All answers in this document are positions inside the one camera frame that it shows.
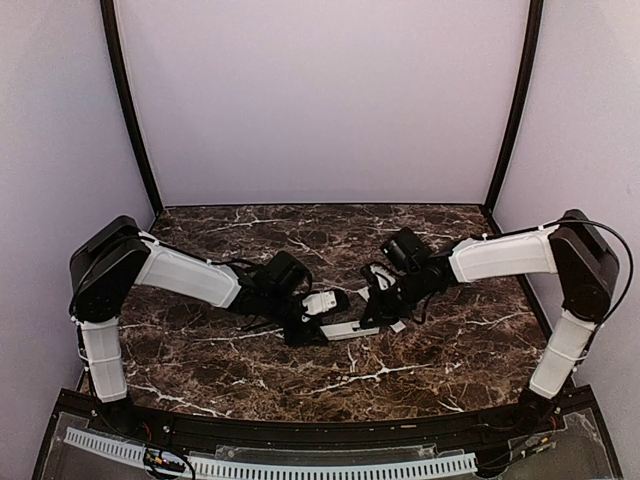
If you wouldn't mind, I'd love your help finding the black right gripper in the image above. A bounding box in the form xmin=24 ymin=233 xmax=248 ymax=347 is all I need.
xmin=360 ymin=267 xmax=428 ymax=327

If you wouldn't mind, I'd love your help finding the white battery cover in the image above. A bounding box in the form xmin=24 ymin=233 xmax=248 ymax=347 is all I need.
xmin=357 ymin=287 xmax=406 ymax=333

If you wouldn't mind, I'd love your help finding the white remote control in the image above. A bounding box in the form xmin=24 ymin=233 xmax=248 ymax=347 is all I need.
xmin=321 ymin=321 xmax=380 ymax=341

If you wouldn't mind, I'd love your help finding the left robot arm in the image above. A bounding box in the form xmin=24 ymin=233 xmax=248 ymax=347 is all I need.
xmin=69 ymin=216 xmax=341 ymax=436

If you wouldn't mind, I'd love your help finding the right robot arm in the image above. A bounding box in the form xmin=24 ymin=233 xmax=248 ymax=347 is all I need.
xmin=360 ymin=209 xmax=625 ymax=434

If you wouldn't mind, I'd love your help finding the white slotted cable duct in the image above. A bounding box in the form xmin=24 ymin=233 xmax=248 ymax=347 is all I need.
xmin=63 ymin=427 xmax=477 ymax=479

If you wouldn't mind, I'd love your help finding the black front frame rail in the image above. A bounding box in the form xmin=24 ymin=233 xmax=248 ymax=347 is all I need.
xmin=76 ymin=395 xmax=561 ymax=454

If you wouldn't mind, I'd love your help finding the black frame post right rear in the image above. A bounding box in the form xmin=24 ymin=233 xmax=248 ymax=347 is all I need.
xmin=483 ymin=0 xmax=544 ymax=216

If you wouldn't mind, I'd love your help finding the black frame post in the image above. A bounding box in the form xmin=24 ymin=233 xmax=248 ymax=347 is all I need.
xmin=483 ymin=0 xmax=544 ymax=216
xmin=99 ymin=0 xmax=164 ymax=217

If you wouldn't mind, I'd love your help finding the black frame post left rear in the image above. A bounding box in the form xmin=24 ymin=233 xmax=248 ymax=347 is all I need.
xmin=99 ymin=0 xmax=164 ymax=217

